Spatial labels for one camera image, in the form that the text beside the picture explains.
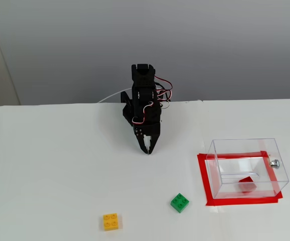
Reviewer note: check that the red lego brick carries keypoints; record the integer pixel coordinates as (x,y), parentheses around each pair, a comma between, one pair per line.
(247,185)

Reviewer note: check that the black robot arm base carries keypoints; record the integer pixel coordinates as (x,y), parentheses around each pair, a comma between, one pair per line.
(127,110)

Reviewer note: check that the yellow lego brick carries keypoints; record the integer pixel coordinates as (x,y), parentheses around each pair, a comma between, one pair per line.
(111,222)

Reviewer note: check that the transparent plastic box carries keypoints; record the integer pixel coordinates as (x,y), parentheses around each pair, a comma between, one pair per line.
(280,160)

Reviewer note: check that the silver metal box lock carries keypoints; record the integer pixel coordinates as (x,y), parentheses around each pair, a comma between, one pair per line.
(275,163)

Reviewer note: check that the green lego brick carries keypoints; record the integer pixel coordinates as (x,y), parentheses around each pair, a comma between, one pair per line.
(180,202)

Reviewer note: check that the red tape frame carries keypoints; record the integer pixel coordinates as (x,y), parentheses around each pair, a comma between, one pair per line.
(202,175)

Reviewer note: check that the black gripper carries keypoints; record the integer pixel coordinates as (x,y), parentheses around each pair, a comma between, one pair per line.
(148,132)

